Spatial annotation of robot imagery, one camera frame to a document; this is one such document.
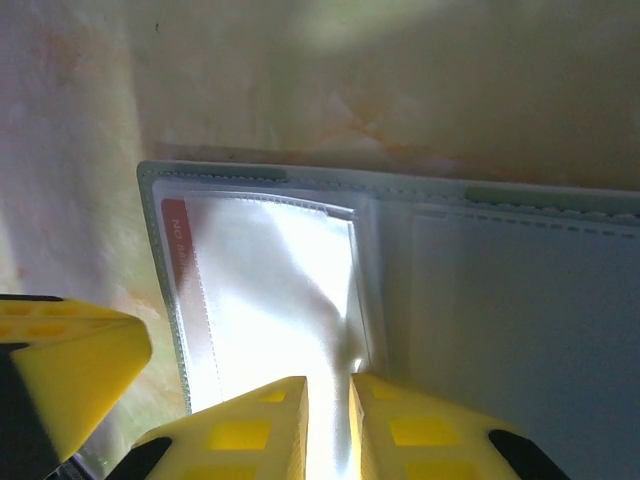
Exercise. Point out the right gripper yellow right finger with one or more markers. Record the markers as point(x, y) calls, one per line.
point(425, 440)

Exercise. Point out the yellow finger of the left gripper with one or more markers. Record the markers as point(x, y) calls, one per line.
point(75, 360)

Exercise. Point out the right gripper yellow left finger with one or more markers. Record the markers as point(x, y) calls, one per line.
point(240, 435)

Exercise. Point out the grey-green card holder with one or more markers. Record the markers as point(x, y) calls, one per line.
point(500, 300)

